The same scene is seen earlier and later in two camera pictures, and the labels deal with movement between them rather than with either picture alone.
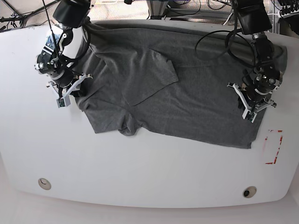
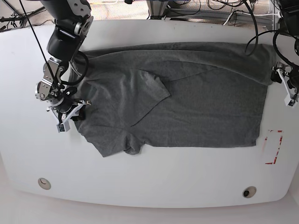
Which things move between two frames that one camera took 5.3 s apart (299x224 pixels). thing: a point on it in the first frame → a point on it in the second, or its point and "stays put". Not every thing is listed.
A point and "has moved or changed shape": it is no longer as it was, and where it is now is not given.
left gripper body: (249, 105) → (292, 73)
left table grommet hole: (44, 183) stays put
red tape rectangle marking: (281, 138) stays put
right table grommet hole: (249, 192) stays put
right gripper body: (64, 91) → (64, 109)
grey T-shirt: (176, 79) has moved or changed shape
